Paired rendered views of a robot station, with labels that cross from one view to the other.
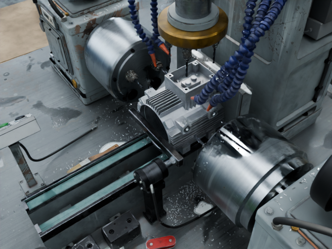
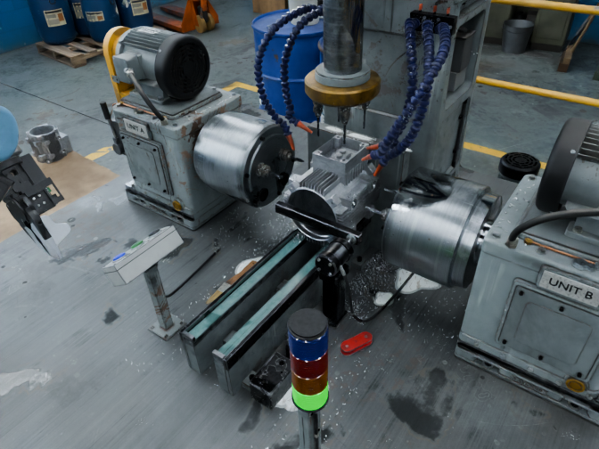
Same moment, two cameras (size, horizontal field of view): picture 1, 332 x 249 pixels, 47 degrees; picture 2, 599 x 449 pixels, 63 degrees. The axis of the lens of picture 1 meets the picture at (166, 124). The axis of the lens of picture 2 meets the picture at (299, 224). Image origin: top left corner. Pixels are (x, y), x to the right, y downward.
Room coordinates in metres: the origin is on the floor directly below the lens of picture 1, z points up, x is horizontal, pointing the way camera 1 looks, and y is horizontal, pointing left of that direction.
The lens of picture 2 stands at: (-0.16, 0.39, 1.77)
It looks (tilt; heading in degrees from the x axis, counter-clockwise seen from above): 38 degrees down; 342
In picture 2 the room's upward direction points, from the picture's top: 2 degrees counter-clockwise
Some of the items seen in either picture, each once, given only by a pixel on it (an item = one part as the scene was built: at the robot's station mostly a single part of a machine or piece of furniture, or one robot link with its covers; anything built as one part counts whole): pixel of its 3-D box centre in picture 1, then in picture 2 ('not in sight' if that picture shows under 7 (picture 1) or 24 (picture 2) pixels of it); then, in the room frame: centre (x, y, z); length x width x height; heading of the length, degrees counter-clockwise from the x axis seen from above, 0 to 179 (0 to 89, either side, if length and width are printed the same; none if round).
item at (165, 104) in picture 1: (180, 113); (332, 196); (0.84, -0.05, 1.01); 0.20 x 0.19 x 0.19; 125
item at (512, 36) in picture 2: not in sight; (515, 36); (3.92, -3.39, 0.14); 0.30 x 0.30 x 0.27
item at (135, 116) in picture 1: (154, 136); (316, 222); (0.75, 0.04, 1.01); 0.26 x 0.04 x 0.03; 35
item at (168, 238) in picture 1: (160, 243); (356, 343); (0.52, 0.03, 0.81); 0.09 x 0.03 x 0.02; 100
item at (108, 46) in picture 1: (119, 53); (233, 153); (1.13, 0.16, 1.04); 0.37 x 0.25 x 0.25; 35
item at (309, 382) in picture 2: not in sight; (309, 371); (0.29, 0.23, 1.10); 0.06 x 0.06 x 0.04
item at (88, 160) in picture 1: (94, 160); (234, 282); (0.83, 0.25, 0.80); 0.21 x 0.05 x 0.01; 129
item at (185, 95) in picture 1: (190, 85); (340, 159); (0.86, -0.08, 1.11); 0.12 x 0.11 x 0.07; 125
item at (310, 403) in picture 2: not in sight; (309, 387); (0.29, 0.23, 1.05); 0.06 x 0.06 x 0.04
